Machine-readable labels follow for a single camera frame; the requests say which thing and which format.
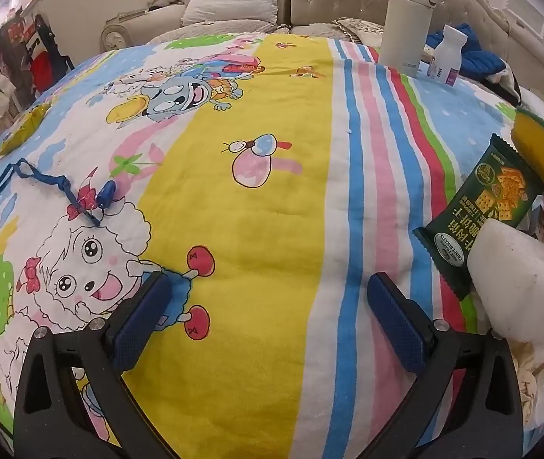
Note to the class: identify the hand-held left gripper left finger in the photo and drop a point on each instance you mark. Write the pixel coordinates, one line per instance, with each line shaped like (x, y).
(143, 315)

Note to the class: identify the green cracker packet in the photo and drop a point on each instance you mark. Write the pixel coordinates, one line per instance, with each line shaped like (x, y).
(482, 201)

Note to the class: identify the hanging red clothes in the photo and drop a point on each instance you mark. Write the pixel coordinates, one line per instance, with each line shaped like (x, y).
(42, 62)

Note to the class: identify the small white purple-label bottle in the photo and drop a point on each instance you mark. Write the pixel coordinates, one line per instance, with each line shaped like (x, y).
(444, 57)

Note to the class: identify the white thermos bottle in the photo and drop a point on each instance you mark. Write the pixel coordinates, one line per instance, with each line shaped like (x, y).
(403, 24)

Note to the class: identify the cartoon printed blanket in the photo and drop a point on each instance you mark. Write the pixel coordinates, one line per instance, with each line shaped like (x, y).
(277, 224)

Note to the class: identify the beige fuzzy seat cover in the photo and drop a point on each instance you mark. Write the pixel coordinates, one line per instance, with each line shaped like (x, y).
(205, 33)

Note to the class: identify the white foam block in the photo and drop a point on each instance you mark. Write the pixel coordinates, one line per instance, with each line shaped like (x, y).
(520, 282)

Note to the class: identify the white pillow patterned trim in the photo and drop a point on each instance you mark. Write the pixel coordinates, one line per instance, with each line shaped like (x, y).
(358, 31)

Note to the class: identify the white ruffled pillow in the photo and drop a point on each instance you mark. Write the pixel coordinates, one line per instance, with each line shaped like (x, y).
(233, 5)

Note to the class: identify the black cloth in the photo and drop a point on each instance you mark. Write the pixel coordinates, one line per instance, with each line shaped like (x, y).
(508, 86)

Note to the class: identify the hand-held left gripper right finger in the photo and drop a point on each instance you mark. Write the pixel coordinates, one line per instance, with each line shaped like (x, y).
(396, 320)

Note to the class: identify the blue cloth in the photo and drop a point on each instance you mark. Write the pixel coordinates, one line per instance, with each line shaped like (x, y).
(485, 60)

